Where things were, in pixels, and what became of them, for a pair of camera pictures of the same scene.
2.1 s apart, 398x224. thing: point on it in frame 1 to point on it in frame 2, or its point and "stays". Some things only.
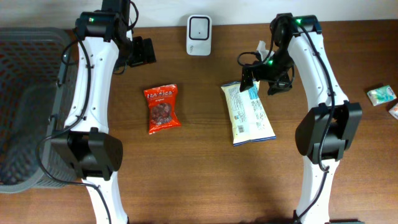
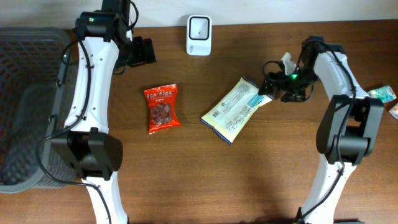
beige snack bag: (249, 119) to (229, 114)
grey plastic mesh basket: (38, 95) stays
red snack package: (161, 101) stays
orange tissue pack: (394, 111) stays
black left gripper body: (141, 53) stays
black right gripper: (283, 83) to (272, 82)
